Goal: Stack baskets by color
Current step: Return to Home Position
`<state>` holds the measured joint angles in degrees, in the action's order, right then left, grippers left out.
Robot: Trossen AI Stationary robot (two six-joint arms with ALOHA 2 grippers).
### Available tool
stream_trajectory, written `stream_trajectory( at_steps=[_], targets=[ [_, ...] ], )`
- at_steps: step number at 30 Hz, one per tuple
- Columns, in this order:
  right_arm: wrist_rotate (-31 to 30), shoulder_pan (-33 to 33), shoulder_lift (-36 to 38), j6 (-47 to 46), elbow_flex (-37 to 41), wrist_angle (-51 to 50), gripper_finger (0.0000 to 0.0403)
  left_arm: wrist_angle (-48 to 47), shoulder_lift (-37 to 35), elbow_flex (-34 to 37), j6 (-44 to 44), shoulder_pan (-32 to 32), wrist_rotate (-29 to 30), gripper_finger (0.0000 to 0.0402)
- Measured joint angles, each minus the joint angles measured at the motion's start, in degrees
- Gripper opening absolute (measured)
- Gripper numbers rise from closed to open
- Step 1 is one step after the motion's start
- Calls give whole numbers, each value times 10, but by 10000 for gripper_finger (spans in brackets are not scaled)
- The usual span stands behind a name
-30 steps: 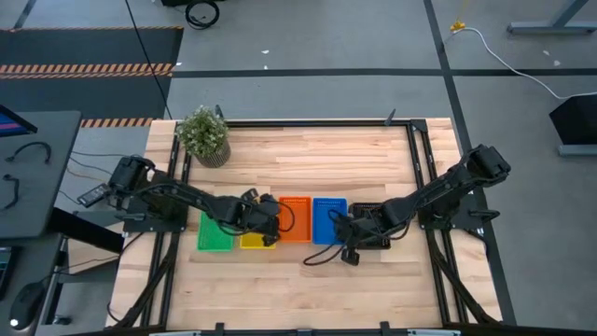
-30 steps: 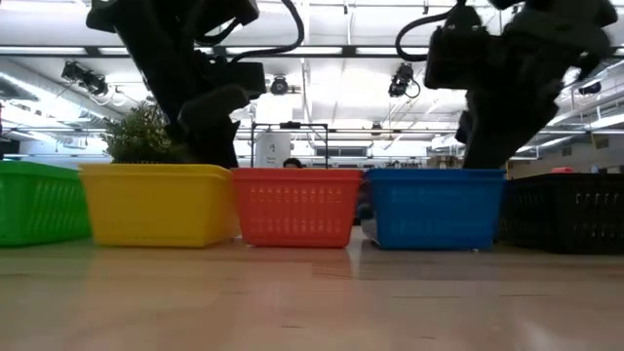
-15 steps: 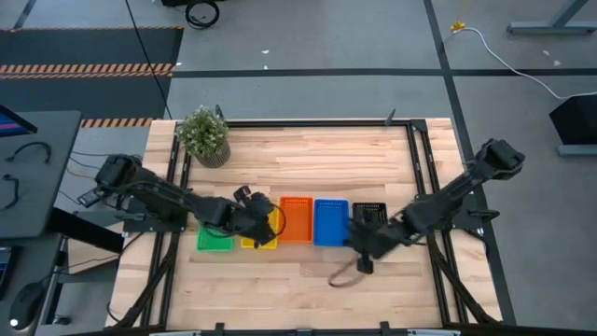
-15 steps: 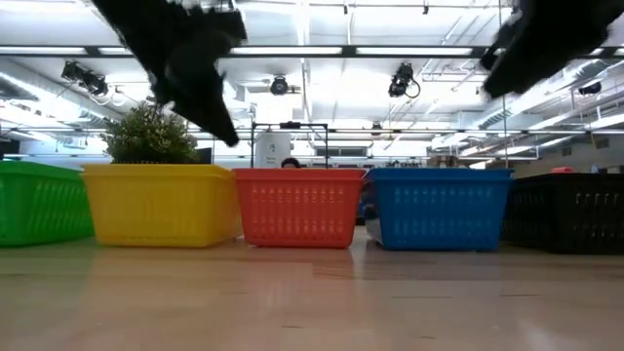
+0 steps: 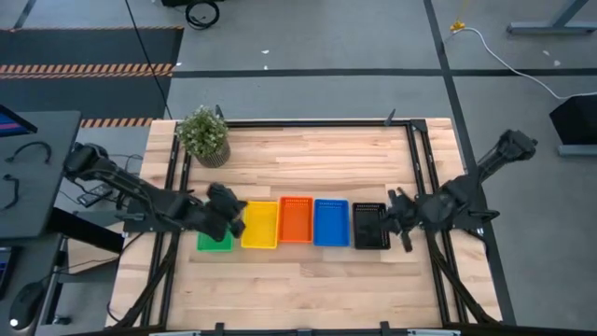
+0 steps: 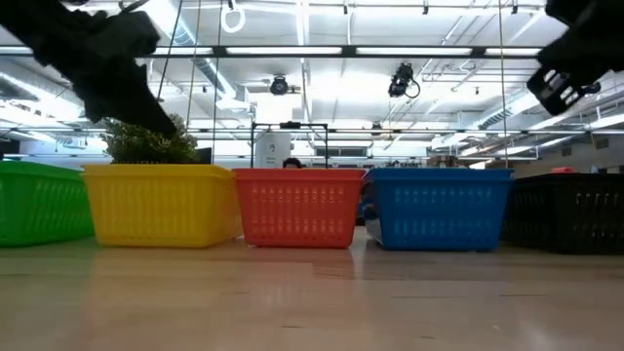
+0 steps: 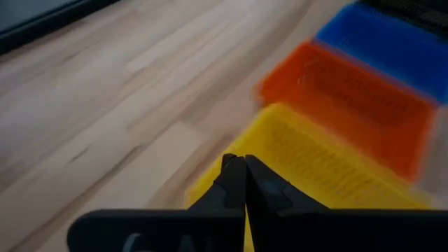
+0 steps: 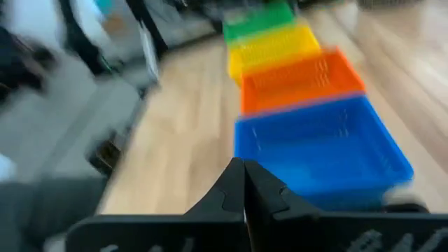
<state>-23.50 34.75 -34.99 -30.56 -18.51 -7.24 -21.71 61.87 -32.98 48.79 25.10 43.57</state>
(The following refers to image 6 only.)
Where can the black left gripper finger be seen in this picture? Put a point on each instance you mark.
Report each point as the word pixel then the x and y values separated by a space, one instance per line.
pixel 122 97

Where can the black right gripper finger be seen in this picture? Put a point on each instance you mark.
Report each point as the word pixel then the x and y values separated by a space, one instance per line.
pixel 548 97

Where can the yellow plastic basket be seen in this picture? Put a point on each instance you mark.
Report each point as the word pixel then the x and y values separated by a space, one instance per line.
pixel 161 209
pixel 156 167

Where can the black plastic basket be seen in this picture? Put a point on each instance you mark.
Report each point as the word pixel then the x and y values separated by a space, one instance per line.
pixel 565 214
pixel 570 176

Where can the green plastic basket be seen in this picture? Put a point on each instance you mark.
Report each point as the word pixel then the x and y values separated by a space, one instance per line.
pixel 29 165
pixel 44 209

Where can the blue plastic basket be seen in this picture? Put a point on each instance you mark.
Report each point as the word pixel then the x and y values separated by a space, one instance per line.
pixel 439 171
pixel 439 214

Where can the orange plastic basket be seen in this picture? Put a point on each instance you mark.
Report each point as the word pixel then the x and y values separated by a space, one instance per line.
pixel 297 214
pixel 297 171

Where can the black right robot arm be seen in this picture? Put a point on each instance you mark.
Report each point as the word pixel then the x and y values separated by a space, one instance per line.
pixel 590 14

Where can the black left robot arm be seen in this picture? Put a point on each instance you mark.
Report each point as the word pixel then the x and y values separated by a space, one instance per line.
pixel 29 24

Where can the potted green plant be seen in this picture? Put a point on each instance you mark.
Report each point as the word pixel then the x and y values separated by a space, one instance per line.
pixel 146 146

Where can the red object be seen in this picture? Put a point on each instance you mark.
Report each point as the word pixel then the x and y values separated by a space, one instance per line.
pixel 563 170

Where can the white cabinet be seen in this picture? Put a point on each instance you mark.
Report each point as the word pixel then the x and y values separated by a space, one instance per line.
pixel 273 148

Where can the person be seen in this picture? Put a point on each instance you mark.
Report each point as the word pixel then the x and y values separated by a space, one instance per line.
pixel 291 163

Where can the silver ventilation duct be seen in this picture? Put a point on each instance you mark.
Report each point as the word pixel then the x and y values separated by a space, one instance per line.
pixel 214 75

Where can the round black ceiling camera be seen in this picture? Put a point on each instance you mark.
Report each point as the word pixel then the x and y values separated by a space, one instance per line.
pixel 279 86

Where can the black stand frame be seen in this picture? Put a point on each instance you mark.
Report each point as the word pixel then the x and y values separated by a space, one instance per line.
pixel 290 125

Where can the black metal rig frame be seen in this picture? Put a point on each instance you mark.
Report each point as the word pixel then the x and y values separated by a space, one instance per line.
pixel 348 50

